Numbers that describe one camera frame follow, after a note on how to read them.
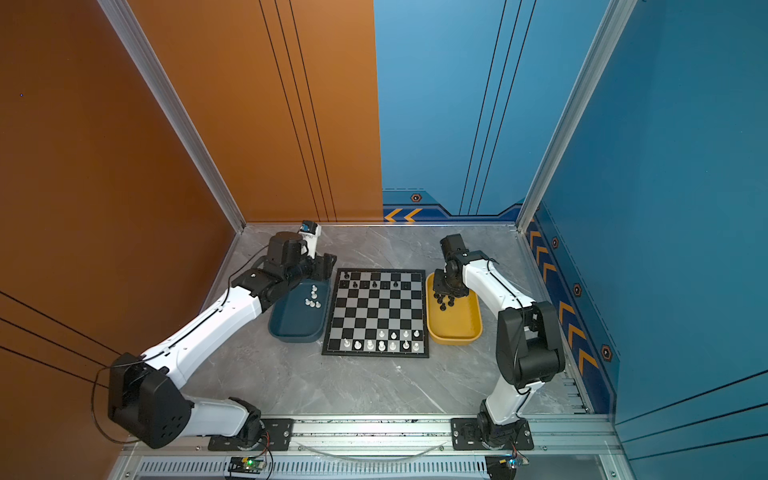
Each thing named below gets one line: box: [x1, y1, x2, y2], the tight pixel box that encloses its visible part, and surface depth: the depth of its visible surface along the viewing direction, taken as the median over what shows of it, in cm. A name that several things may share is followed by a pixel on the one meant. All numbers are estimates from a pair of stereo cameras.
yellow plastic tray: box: [426, 272, 483, 346], surface depth 93 cm
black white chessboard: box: [322, 268, 429, 358], surface depth 94 cm
